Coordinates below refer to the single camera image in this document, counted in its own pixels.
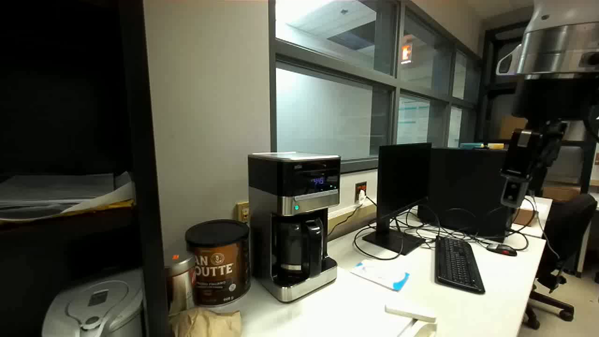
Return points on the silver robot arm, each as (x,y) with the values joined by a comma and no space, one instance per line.
(554,48)

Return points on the white flat object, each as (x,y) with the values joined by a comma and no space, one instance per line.
(408,312)

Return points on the dark window frame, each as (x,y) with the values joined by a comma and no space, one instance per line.
(393,80)

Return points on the brown Van Houtte coffee can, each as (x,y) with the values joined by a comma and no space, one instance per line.
(217,267)

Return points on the white wall outlet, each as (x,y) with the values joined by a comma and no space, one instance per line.
(359,191)

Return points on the black office chair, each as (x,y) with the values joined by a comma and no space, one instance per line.
(563,235)

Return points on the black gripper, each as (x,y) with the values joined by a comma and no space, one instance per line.
(522,151)

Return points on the wide black computer monitor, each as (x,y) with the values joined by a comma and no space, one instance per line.
(464,187)

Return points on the stack of papers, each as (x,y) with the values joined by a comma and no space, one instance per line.
(56,189)

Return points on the black shelf unit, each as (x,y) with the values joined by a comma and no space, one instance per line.
(146,123)

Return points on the white and blue booklet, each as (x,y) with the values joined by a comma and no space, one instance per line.
(380,273)

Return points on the black keyboard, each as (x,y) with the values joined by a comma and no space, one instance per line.
(458,264)

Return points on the beige wall box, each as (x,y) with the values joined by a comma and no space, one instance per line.
(241,211)

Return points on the black and steel coffeemaker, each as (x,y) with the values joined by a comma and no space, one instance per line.
(299,174)

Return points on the white countertop appliance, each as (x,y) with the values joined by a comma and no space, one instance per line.
(93,308)

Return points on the black computer mouse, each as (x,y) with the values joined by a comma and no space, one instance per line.
(503,249)

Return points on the brown paper bag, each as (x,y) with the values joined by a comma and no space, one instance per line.
(205,322)

